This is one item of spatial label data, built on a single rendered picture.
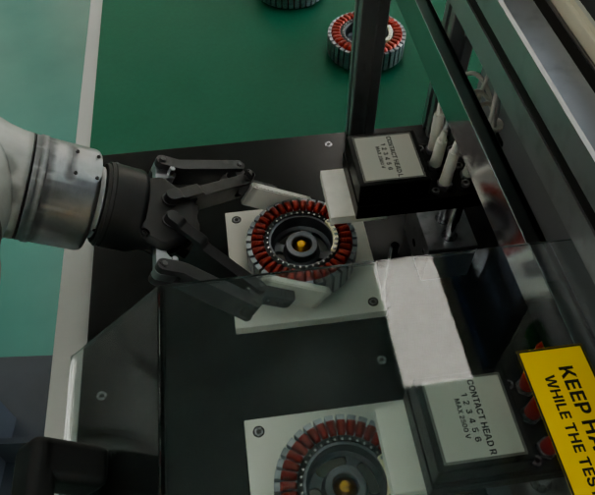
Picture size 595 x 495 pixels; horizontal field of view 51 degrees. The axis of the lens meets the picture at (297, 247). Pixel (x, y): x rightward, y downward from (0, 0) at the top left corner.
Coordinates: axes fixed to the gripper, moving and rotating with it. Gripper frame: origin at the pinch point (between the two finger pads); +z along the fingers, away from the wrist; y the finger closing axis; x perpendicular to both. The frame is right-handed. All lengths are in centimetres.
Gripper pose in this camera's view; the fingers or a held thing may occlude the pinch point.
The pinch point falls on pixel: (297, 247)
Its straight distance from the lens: 63.7
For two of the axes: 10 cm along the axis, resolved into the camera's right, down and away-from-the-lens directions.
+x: -4.8, 5.8, 6.6
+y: -1.4, -7.9, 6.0
